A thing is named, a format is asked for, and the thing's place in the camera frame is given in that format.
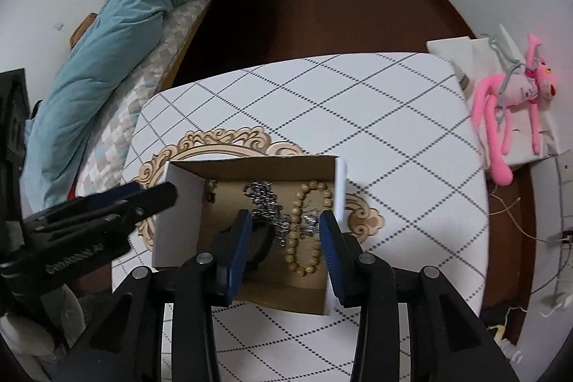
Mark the white cloth bag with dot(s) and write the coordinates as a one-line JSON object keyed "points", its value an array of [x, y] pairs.
{"points": [[475, 59]]}

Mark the pink panther plush toy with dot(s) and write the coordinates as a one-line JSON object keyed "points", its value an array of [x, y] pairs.
{"points": [[526, 84]]}

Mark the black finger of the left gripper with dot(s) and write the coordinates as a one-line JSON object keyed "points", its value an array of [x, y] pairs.
{"points": [[137, 204]]}

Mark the white diamond-pattern tablecloth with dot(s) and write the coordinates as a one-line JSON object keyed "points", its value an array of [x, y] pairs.
{"points": [[414, 171]]}

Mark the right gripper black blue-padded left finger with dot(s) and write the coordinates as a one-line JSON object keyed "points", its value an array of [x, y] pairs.
{"points": [[123, 341]]}

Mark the silver charm in box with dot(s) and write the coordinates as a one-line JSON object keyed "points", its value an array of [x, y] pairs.
{"points": [[309, 225]]}

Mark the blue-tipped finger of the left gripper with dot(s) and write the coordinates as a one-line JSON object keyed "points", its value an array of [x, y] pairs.
{"points": [[113, 195]]}

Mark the patterned bed mattress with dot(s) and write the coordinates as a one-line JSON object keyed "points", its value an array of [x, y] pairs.
{"points": [[115, 125]]}

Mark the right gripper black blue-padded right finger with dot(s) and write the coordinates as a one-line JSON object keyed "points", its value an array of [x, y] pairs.
{"points": [[448, 341]]}

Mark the black wristband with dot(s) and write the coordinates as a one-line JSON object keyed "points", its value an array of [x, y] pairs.
{"points": [[228, 251]]}

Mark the white cardboard box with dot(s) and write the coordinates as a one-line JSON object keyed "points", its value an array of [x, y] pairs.
{"points": [[259, 218]]}

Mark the teal duvet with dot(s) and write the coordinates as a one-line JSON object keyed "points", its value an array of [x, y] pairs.
{"points": [[122, 35]]}

